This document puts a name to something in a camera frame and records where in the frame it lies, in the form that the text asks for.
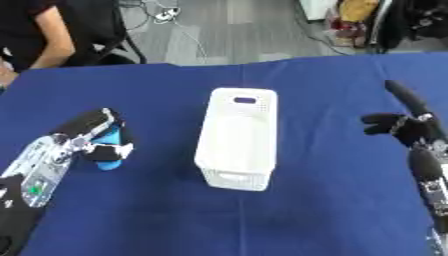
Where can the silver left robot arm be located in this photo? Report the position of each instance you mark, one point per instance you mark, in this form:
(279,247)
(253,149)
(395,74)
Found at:
(32,181)

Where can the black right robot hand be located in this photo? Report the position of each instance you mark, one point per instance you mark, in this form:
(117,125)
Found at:
(411,126)

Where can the yellow and red bag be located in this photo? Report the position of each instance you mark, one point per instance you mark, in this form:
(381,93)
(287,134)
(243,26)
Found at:
(352,20)

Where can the white plastic basket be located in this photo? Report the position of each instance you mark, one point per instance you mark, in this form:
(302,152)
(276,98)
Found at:
(238,136)

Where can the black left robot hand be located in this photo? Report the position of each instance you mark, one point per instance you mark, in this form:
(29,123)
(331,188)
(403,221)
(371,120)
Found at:
(87,124)

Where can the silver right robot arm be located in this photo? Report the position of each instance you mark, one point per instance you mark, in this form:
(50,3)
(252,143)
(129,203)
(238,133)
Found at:
(430,180)

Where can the black office chair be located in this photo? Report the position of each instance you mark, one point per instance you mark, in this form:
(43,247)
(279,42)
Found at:
(105,33)

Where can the person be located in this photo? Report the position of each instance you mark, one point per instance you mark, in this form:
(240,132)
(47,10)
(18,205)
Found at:
(35,33)

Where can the white power strip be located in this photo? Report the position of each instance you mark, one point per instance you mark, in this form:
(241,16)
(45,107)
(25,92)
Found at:
(166,14)

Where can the light blue block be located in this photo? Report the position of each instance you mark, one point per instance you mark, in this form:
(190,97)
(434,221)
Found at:
(109,140)

